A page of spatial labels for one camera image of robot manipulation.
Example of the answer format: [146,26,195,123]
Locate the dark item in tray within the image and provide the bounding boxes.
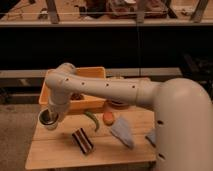
[70,93,84,100]

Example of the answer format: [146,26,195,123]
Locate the green chili pepper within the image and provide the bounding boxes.
[84,110,100,132]

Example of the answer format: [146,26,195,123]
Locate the striped brown sponge block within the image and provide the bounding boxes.
[72,128,94,155]

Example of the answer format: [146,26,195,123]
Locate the white metal cup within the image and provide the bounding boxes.
[38,109,59,131]

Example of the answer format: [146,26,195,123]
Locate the wooden shelf rail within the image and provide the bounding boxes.
[0,67,182,78]

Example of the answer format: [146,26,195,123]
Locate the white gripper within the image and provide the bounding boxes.
[48,104,70,122]

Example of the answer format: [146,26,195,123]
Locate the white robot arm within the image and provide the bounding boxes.
[45,63,213,171]

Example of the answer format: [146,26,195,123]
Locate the light blue cloth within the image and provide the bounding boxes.
[110,116,134,149]

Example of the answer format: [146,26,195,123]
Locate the yellow plastic tray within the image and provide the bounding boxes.
[39,67,106,111]

